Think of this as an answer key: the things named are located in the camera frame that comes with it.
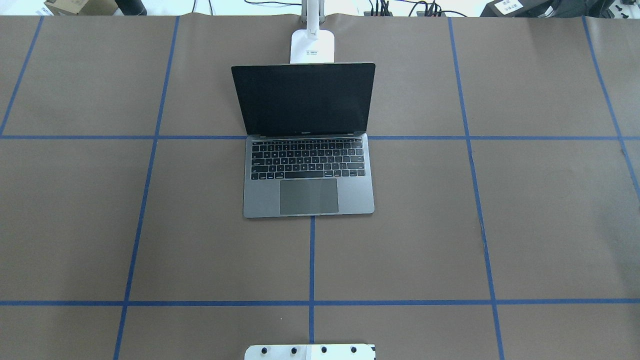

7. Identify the grey laptop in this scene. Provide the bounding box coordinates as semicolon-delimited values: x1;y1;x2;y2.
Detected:
231;62;377;219

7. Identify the white desk lamp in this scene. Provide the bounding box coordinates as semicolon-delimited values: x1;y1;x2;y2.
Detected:
289;0;335;64

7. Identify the black water bottle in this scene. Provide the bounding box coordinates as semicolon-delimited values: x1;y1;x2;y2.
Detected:
114;0;147;16

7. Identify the brown cardboard box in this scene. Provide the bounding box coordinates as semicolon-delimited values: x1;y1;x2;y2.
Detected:
43;0;119;16

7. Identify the white camera mast pedestal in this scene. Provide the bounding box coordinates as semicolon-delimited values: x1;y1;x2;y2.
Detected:
243;343;377;360

